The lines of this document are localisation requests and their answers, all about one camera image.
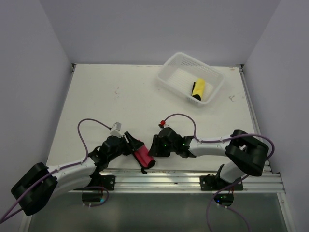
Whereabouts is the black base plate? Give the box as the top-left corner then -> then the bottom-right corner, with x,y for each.
92,175 -> 116,191
199,168 -> 240,191

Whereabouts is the grey and yellow towel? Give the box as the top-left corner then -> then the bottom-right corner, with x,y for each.
191,79 -> 205,101

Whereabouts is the grey and pink towel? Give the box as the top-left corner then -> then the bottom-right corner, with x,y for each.
133,145 -> 156,174

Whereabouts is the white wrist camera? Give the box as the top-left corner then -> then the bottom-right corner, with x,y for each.
110,122 -> 122,138
158,119 -> 169,129

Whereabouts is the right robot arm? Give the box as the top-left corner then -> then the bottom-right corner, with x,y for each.
148,127 -> 269,190

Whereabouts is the white plastic basket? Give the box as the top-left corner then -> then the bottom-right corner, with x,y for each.
156,52 -> 225,107

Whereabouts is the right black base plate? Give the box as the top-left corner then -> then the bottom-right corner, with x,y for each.
199,168 -> 240,191

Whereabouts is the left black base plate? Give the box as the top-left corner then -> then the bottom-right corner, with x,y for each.
92,175 -> 116,191

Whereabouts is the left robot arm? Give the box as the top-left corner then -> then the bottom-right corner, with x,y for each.
11,132 -> 155,216

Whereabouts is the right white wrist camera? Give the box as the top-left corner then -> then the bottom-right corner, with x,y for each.
158,119 -> 169,129

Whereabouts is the aluminium mounting rail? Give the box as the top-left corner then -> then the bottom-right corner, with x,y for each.
70,169 -> 283,194

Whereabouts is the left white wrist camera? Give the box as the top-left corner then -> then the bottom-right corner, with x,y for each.
110,122 -> 122,138

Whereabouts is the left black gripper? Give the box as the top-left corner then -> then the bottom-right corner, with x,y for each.
108,131 -> 144,161

